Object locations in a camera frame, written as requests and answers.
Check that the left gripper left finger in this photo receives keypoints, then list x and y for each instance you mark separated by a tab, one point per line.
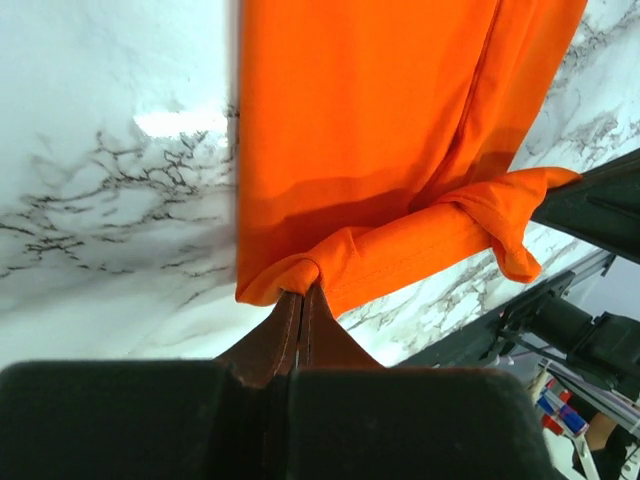
270	348

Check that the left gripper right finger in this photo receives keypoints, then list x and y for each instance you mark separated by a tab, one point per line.
323	342

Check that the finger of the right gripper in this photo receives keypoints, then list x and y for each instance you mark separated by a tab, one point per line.
602	208

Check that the orange t shirt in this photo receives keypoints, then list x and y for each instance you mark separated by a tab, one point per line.
376	139

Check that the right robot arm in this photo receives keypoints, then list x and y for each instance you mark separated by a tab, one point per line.
604	350

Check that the red blue can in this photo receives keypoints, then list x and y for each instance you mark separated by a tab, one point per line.
559	417

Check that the aluminium rail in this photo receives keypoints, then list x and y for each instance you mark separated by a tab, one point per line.
595	265

